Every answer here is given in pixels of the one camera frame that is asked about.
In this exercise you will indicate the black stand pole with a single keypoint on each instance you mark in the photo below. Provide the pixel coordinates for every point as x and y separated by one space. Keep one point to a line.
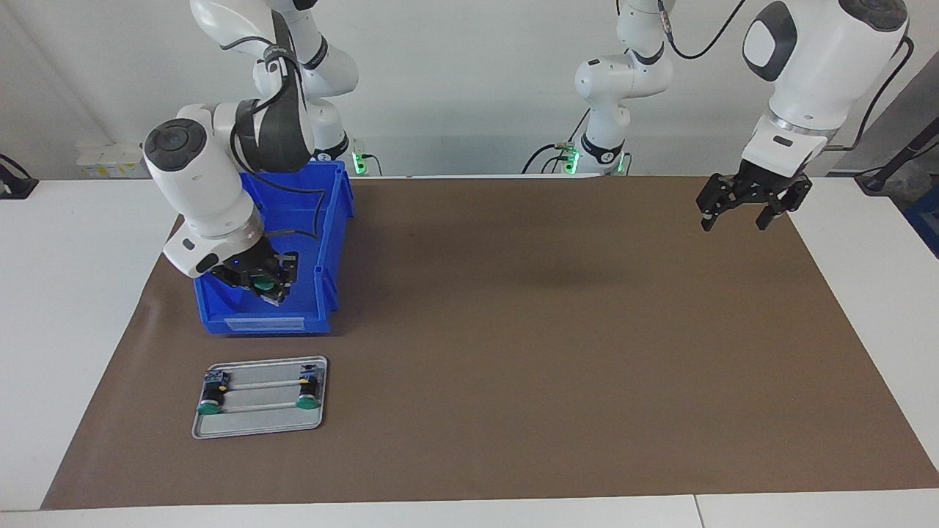
899 158

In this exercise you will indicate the white wall box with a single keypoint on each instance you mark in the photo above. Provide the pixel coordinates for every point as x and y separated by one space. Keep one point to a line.
110 161

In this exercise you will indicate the green push button switch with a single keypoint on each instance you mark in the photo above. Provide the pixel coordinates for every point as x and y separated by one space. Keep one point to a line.
308 392
265 283
211 396

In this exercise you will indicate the blue crate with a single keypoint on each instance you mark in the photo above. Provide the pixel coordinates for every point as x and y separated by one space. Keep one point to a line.
926 220

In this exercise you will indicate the thin metal rod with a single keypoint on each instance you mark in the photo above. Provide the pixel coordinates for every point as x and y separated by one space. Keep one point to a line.
264 384
260 405

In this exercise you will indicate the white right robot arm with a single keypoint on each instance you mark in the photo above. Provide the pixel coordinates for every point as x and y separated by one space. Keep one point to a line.
198 183

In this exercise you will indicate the blue plastic storage bin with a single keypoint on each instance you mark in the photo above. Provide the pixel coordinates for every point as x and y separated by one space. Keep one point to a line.
330 242

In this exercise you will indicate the brown table mat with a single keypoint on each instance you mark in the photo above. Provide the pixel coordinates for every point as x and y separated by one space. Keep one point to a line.
469 403

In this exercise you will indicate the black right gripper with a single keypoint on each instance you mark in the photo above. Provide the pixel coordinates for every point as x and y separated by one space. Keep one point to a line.
242 268

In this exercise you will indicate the black clamp mount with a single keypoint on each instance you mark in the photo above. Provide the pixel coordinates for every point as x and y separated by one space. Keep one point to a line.
15 187

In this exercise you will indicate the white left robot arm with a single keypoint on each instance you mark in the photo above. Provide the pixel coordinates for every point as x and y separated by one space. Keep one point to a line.
821 66

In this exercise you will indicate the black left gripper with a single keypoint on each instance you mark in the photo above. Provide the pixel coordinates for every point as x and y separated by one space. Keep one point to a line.
763 182

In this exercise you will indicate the silver metal tray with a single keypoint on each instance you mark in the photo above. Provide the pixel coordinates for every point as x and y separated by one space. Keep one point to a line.
257 425

